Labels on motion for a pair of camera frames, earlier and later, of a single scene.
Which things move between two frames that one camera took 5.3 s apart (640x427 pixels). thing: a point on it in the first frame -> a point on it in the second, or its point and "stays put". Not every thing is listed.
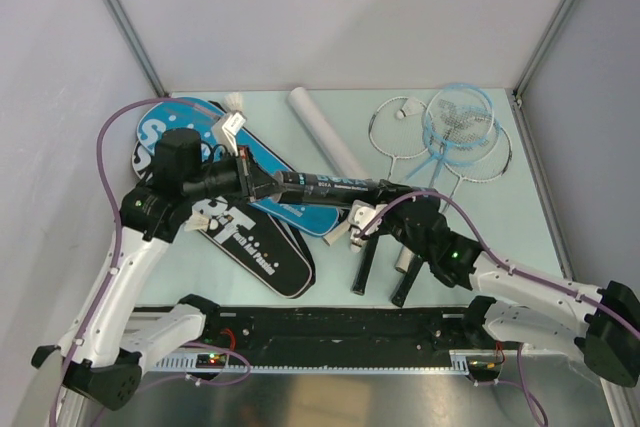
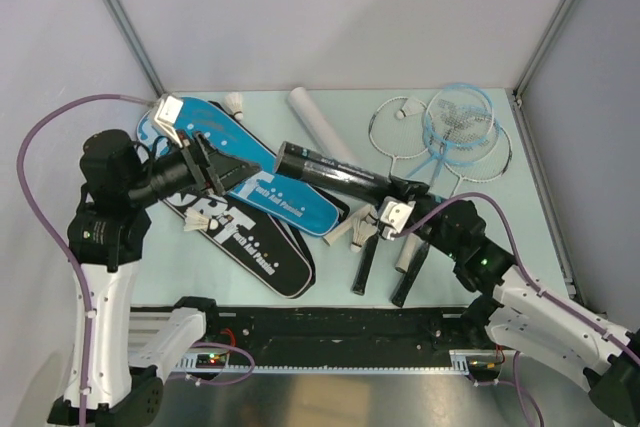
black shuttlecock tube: x=302 y=187 -> x=310 y=164
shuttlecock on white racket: x=411 y=107 stays put
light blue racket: x=455 y=117 stays put
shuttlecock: x=200 y=222 stays put
